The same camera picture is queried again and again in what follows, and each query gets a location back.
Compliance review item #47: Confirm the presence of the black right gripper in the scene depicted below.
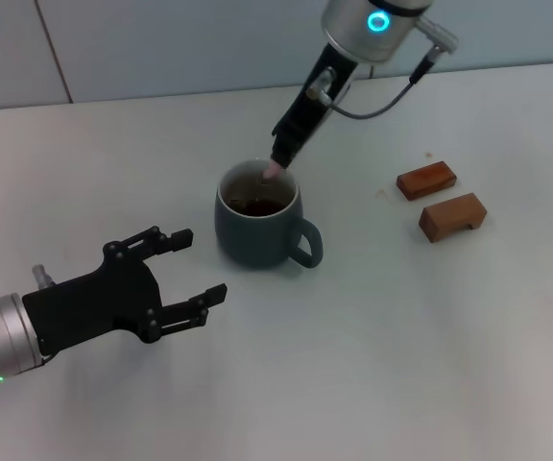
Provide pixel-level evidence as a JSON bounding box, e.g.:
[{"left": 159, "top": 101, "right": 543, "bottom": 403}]
[{"left": 269, "top": 42, "right": 360, "bottom": 171}]

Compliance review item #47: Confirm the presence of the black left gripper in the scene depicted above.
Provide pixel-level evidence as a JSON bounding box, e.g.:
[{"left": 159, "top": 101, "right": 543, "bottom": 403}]
[{"left": 20, "top": 225, "right": 228, "bottom": 358}]

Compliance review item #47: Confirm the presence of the pink handled metal spoon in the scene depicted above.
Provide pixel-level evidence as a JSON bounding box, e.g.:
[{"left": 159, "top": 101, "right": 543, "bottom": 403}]
[{"left": 252, "top": 160, "right": 288, "bottom": 193}]

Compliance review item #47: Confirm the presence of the grey ceramic mug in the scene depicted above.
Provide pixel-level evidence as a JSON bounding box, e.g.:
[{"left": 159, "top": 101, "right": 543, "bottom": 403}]
[{"left": 213, "top": 158, "right": 325, "bottom": 270}]

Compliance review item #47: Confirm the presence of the dark brown coffee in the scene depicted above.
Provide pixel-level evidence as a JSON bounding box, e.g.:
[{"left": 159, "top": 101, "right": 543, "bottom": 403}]
[{"left": 230, "top": 198, "right": 288, "bottom": 219}]

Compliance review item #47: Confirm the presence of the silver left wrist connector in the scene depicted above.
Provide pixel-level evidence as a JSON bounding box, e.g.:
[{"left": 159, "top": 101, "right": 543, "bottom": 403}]
[{"left": 31, "top": 263, "right": 56, "bottom": 290}]

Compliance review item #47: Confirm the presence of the flat brown wooden block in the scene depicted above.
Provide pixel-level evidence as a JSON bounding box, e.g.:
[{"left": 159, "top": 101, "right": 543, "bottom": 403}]
[{"left": 396, "top": 160, "right": 459, "bottom": 202}]

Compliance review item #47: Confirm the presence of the notched brown wooden block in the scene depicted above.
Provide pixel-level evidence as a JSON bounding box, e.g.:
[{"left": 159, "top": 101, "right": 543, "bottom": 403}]
[{"left": 418, "top": 192, "right": 489, "bottom": 244}]

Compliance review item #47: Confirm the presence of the grey right wrist cable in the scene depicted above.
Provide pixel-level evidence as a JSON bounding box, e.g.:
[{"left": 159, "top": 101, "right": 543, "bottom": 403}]
[{"left": 329, "top": 45, "right": 446, "bottom": 120}]

